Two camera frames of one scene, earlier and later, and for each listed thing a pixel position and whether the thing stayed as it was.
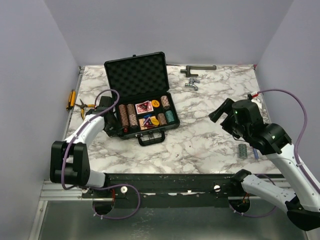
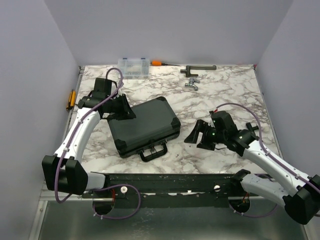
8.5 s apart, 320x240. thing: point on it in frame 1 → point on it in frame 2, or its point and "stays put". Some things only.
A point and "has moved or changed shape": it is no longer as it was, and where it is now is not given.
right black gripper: (226, 106) → (200, 126)
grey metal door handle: (189, 67) stays put
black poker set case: (139, 84) has moved or changed shape
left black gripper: (114, 132) → (126, 112)
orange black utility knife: (72, 100) stays put
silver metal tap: (191, 83) stays put
